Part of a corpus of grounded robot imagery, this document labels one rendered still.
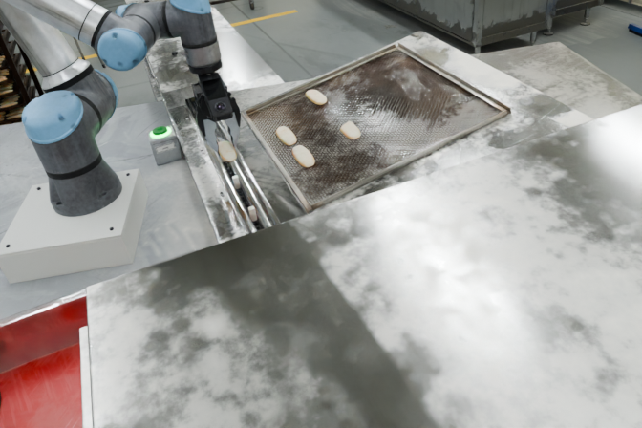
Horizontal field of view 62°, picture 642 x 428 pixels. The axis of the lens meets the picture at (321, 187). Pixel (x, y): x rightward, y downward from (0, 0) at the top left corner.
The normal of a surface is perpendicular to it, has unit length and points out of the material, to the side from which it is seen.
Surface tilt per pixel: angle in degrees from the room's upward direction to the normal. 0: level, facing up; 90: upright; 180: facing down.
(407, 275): 0
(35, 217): 0
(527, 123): 10
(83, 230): 0
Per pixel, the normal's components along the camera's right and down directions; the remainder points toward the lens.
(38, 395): -0.10, -0.82
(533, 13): 0.38, 0.50
